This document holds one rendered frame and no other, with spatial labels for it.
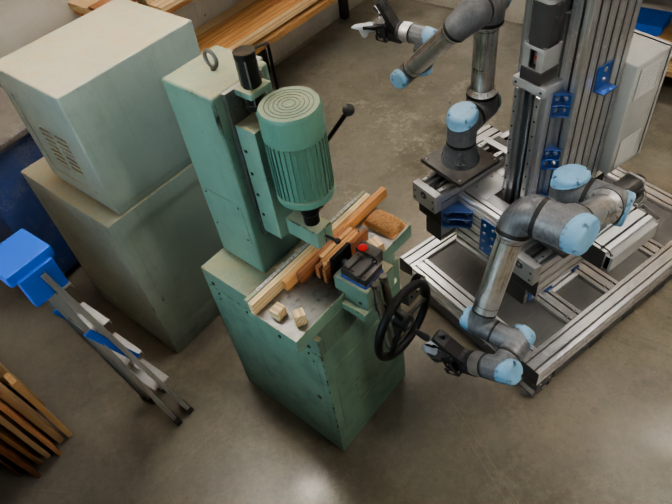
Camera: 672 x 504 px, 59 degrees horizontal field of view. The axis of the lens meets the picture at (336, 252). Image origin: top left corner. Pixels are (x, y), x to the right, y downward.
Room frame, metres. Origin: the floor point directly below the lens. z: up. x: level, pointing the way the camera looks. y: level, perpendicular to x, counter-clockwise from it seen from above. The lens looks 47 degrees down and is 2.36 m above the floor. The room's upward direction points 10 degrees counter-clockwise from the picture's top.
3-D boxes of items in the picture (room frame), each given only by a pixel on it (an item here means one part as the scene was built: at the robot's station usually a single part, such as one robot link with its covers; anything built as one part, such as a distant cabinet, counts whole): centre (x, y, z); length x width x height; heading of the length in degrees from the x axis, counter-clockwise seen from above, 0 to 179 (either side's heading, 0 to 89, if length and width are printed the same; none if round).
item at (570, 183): (1.40, -0.80, 0.98); 0.13 x 0.12 x 0.14; 43
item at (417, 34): (2.12, -0.47, 1.21); 0.11 x 0.08 x 0.09; 43
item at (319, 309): (1.28, -0.02, 0.87); 0.61 x 0.30 x 0.06; 133
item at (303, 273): (1.34, 0.04, 0.92); 0.25 x 0.02 x 0.05; 133
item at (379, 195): (1.43, -0.01, 0.92); 0.54 x 0.02 x 0.04; 133
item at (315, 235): (1.37, 0.07, 1.03); 0.14 x 0.07 x 0.09; 43
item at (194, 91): (1.57, 0.26, 1.16); 0.22 x 0.22 x 0.72; 43
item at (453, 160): (1.84, -0.55, 0.87); 0.15 x 0.15 x 0.10
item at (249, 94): (1.46, 0.15, 1.54); 0.08 x 0.08 x 0.17; 43
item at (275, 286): (1.37, 0.07, 0.93); 0.60 x 0.02 x 0.05; 133
